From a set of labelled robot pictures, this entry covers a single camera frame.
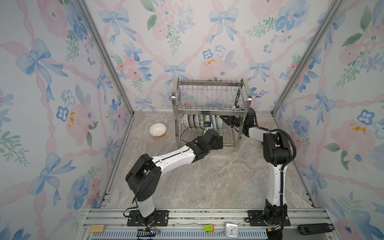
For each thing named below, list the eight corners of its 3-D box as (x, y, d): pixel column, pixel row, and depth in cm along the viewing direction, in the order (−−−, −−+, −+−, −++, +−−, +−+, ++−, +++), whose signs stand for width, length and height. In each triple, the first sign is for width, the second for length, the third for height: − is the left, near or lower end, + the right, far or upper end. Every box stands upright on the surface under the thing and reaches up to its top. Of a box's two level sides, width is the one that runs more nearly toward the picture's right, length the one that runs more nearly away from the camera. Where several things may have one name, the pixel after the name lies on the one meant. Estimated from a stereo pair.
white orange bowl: (149, 139, 106) (147, 135, 102) (152, 127, 113) (150, 123, 109) (165, 139, 106) (164, 135, 102) (167, 127, 113) (166, 123, 109)
